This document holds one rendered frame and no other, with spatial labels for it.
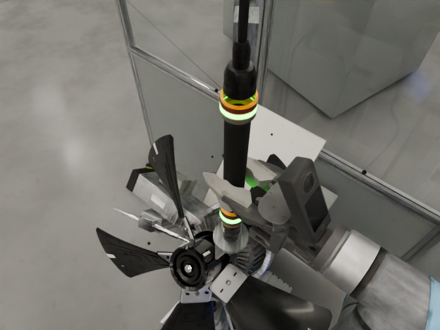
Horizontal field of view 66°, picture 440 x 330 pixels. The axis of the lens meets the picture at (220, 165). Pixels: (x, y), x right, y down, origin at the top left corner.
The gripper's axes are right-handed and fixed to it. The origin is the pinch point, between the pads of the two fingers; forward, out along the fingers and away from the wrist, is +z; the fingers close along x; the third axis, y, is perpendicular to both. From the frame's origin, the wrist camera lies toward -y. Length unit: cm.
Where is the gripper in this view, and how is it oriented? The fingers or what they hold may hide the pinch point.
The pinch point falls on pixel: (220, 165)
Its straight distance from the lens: 51.4
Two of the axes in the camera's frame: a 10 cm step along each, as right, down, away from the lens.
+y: 0.0, 6.1, 7.9
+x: 6.4, -6.1, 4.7
